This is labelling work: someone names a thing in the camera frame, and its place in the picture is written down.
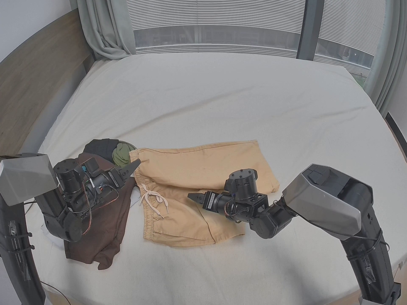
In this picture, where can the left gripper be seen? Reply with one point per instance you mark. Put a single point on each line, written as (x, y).
(109, 179)

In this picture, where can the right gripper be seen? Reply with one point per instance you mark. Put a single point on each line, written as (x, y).
(217, 203)

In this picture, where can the tan shorts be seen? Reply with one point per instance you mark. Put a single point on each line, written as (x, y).
(197, 164)

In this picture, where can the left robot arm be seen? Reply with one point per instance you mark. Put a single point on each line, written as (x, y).
(19, 176)

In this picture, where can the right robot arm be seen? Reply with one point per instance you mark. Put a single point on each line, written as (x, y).
(318, 195)

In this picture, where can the green garment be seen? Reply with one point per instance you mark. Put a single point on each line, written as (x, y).
(122, 156)

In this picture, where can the black garment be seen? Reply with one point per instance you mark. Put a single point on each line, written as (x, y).
(98, 149)

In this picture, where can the brown garment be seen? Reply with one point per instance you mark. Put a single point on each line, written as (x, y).
(105, 227)

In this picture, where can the grey-green curtain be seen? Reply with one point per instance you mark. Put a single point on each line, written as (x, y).
(392, 59)
(101, 14)

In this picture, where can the window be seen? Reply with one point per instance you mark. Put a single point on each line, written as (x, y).
(222, 11)

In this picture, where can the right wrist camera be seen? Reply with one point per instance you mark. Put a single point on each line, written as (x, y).
(229, 185)

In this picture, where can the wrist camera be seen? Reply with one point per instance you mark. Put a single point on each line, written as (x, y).
(92, 165)
(229, 185)

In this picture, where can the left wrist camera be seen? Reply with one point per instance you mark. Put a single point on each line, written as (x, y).
(92, 165)

